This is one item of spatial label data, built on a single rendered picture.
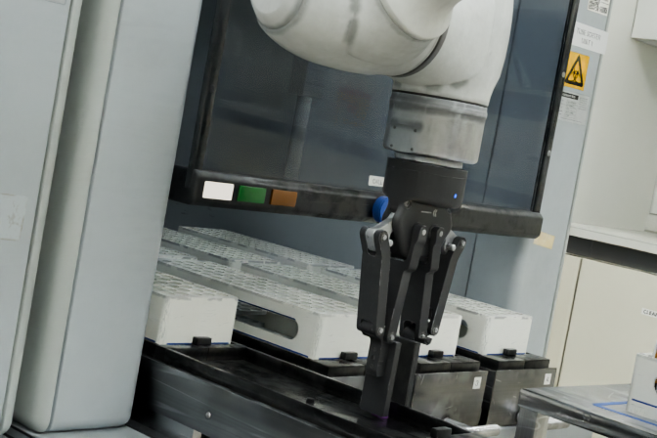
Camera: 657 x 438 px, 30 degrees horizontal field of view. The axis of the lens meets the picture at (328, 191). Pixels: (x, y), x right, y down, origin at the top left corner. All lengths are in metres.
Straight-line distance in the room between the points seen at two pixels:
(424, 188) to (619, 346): 2.53
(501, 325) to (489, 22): 0.56
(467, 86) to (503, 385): 0.53
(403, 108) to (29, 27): 0.33
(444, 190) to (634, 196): 3.07
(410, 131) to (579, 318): 2.59
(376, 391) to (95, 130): 0.35
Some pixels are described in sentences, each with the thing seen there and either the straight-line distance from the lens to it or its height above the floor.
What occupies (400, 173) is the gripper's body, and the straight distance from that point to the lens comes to 1.11.
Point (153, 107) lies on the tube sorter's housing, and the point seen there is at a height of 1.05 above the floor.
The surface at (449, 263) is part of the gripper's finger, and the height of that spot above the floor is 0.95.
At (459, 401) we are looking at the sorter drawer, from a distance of 1.46.
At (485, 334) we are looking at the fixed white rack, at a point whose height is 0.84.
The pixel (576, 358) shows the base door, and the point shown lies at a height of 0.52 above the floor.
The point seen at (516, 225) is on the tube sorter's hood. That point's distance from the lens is 1.59.
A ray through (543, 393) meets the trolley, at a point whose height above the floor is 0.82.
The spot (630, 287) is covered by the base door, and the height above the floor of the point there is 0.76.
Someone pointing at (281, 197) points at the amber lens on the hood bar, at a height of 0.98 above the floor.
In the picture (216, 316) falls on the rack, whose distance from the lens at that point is 1.28.
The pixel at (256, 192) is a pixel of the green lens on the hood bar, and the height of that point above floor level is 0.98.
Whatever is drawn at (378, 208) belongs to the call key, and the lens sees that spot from 1.35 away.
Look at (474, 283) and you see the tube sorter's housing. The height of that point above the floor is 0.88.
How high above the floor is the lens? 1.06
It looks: 3 degrees down
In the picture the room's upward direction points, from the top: 10 degrees clockwise
